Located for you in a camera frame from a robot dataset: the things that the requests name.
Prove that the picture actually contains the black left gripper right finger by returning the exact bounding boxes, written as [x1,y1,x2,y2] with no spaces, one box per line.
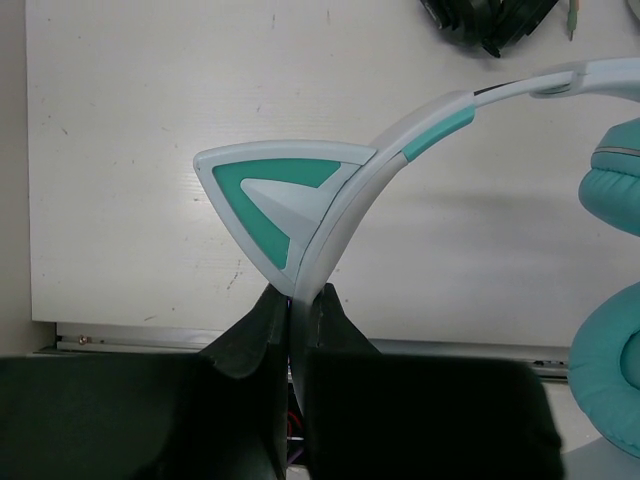
[302,284,565,479]

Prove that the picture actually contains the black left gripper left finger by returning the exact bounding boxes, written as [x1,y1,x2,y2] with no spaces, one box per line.
[1,287,288,479]

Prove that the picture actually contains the teal cat ear headphones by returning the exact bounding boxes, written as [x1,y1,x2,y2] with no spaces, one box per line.
[193,57,639,455]

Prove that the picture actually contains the black headphones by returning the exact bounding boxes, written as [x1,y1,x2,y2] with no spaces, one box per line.
[420,0,558,58]

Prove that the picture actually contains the aluminium front rail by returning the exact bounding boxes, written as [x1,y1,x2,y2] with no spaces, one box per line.
[32,321,571,384]

